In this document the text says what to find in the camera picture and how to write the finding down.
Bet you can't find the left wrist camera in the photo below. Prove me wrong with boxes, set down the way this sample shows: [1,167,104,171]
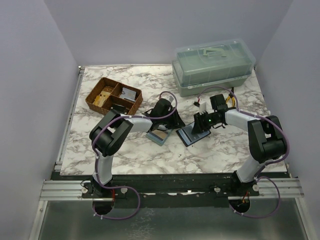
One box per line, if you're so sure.
[166,95,174,103]

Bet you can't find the gold cards in basket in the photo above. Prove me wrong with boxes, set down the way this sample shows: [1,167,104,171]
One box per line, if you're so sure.
[93,91,111,107]

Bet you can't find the aluminium frame rail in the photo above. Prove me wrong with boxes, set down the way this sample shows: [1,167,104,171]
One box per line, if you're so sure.
[53,66,86,172]

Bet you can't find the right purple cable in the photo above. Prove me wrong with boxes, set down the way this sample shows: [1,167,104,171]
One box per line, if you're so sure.
[197,86,291,218]

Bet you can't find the black item in basket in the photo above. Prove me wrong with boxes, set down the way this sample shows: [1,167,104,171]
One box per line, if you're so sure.
[110,103,129,115]

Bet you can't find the brown woven divided basket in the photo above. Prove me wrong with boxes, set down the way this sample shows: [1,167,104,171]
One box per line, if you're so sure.
[85,77,143,115]

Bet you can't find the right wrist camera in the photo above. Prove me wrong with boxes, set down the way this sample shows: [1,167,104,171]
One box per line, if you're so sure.
[193,98,207,114]

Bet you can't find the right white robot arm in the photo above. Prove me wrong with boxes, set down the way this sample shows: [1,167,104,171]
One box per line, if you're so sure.
[192,94,289,196]

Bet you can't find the green plastic storage box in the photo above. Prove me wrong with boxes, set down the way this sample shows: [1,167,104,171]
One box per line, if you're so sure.
[171,39,256,97]

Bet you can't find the black metal base rail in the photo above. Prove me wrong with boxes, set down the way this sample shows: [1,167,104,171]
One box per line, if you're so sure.
[51,171,263,210]

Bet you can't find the black leather card holder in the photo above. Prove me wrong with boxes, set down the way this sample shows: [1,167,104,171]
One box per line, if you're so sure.
[176,122,211,147]

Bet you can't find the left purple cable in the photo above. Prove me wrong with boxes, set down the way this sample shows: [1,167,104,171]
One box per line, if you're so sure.
[91,91,178,221]

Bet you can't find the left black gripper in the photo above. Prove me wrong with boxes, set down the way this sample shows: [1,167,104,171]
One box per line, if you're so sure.
[159,107,185,130]

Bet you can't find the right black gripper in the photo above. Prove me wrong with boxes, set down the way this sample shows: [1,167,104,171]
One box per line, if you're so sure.
[191,110,220,135]

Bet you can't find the yellow handled pliers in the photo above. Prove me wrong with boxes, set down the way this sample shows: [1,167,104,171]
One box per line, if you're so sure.
[225,87,236,107]

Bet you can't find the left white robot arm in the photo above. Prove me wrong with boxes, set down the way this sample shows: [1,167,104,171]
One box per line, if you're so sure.
[89,98,186,198]

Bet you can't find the purple cable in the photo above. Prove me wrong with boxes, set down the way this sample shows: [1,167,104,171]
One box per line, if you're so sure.
[197,86,291,218]
[91,91,178,221]

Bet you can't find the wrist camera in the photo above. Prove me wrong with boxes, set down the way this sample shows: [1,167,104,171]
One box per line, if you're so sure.
[193,98,207,114]
[166,95,174,103]

